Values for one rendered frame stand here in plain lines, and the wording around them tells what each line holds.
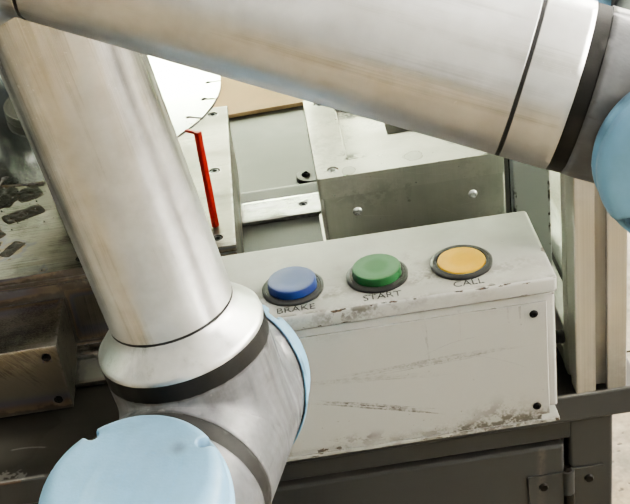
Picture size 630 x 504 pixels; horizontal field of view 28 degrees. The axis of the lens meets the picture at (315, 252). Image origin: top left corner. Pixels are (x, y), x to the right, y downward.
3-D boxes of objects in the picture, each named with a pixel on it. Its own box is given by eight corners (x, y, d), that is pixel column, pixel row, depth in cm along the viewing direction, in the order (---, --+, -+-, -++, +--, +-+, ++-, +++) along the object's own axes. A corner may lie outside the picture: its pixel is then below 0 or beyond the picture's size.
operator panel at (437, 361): (531, 347, 117) (526, 209, 109) (561, 421, 108) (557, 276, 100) (234, 392, 117) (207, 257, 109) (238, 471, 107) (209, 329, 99)
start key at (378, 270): (398, 269, 105) (396, 249, 104) (406, 295, 102) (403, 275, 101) (351, 276, 105) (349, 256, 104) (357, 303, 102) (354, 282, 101)
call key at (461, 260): (481, 263, 106) (480, 243, 105) (491, 288, 102) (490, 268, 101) (434, 270, 106) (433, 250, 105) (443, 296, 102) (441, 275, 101)
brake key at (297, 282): (316, 282, 105) (313, 262, 104) (320, 308, 102) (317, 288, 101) (269, 289, 105) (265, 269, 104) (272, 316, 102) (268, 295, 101)
